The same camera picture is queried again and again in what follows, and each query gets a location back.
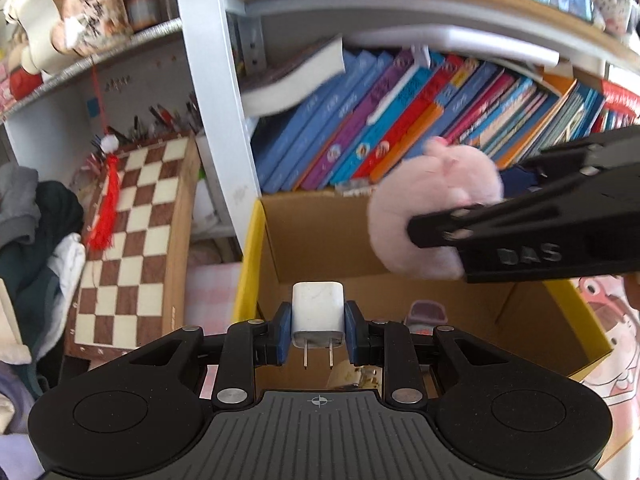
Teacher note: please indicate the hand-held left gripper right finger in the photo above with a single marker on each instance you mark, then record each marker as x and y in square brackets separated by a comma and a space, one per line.
[354, 335]

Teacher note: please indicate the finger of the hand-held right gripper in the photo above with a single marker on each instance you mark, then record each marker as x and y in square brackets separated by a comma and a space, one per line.
[575, 157]
[450, 230]

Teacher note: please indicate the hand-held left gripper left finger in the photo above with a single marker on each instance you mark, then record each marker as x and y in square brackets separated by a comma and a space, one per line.
[282, 335]

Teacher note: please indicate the small white charger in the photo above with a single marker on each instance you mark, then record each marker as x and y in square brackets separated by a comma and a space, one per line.
[317, 310]

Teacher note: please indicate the pink plush pig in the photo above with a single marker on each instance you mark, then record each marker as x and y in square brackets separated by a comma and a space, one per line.
[450, 175]

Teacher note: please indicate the grey toy car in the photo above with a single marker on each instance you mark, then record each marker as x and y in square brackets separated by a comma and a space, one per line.
[425, 312]

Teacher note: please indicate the yellow cardboard box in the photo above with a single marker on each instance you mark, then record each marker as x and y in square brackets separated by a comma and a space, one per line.
[325, 240]

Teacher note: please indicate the pink checkered desktop cover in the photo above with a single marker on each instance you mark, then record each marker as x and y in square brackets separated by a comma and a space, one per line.
[212, 290]

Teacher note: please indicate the row of colourful books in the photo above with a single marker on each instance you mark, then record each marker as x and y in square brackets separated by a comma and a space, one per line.
[350, 125]

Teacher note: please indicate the wooden chessboard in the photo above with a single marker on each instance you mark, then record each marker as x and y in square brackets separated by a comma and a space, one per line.
[140, 240]

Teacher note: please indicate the white under-shelf lamp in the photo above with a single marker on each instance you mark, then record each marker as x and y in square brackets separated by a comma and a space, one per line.
[450, 40]

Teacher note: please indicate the thick white paperback book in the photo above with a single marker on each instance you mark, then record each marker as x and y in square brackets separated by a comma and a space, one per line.
[295, 85]

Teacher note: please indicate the red tassel ornament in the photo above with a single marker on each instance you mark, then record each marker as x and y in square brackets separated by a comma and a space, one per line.
[105, 210]

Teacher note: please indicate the white garment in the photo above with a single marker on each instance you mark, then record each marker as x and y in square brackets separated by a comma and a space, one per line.
[65, 270]

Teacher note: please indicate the white bookshelf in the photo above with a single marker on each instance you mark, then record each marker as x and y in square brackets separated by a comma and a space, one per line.
[210, 110]

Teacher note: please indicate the bunch of pencils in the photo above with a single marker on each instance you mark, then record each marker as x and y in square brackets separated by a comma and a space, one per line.
[160, 115]

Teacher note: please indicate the pile of clothes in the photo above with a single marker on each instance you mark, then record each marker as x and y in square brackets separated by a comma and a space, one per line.
[55, 210]

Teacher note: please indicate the purple garment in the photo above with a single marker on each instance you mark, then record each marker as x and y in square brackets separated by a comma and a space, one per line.
[10, 440]

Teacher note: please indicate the grey garment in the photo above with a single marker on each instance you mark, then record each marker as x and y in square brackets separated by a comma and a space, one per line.
[15, 195]

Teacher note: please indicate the brown glass bottle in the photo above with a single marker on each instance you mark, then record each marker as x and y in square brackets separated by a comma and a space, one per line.
[142, 7]

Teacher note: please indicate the red wooden doll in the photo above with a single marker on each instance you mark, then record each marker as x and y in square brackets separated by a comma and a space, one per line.
[22, 82]

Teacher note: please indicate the cream plush bag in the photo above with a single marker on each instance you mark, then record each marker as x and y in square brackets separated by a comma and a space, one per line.
[40, 45]

